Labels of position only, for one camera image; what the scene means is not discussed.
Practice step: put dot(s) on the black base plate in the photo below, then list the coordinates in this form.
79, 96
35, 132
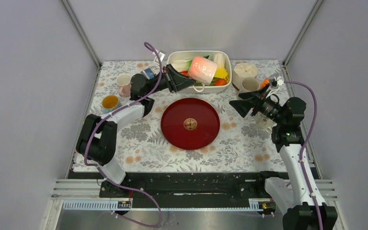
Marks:
182, 189

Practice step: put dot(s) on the red round tray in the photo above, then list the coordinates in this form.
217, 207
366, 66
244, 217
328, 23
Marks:
190, 124

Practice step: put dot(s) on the yellow sponge blue label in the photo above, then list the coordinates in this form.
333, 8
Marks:
147, 73

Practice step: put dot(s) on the left aluminium frame post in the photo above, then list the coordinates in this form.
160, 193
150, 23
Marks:
81, 33

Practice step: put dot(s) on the cream mug blue dragon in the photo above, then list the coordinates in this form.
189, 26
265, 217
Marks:
249, 85

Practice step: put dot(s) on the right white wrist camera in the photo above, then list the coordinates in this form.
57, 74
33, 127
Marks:
275, 82

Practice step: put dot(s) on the right aluminium frame post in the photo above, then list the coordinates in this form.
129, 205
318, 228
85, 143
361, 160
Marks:
310, 18

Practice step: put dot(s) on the pink faceted mug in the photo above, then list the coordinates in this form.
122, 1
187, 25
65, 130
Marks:
124, 83

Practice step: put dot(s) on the white rectangular dish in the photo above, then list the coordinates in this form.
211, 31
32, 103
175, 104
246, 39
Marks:
190, 54

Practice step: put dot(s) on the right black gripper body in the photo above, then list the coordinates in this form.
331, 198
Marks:
268, 107

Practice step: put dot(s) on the floral tablecloth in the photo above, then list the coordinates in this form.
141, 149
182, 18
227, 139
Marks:
241, 145

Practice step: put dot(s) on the wrapped toilet paper roll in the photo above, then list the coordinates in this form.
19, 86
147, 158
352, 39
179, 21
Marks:
241, 71

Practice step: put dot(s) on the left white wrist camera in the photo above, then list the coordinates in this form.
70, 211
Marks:
159, 56

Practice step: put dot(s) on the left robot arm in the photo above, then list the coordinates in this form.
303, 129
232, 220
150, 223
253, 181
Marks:
97, 139

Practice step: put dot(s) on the blue glazed mug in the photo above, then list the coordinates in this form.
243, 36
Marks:
110, 103

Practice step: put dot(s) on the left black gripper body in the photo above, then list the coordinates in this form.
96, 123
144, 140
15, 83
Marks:
164, 82

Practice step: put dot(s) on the aluminium frame post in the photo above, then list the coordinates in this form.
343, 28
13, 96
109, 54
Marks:
81, 33
310, 18

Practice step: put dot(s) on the toy napa cabbage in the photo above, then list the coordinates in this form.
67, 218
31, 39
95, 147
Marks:
221, 72

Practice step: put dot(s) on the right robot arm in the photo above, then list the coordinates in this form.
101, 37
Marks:
300, 203

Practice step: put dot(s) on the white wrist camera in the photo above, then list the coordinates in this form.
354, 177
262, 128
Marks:
159, 56
275, 82

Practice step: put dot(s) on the toy small orange carrot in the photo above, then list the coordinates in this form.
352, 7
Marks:
220, 82

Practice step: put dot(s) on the toy bok choy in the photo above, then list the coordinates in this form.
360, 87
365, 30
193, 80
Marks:
180, 65

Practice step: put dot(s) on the white slotted cable duct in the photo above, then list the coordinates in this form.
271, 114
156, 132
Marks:
124, 205

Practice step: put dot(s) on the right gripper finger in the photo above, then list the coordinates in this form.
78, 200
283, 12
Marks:
242, 107
247, 95

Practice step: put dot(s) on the white mug with rose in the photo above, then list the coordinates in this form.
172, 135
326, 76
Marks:
263, 122

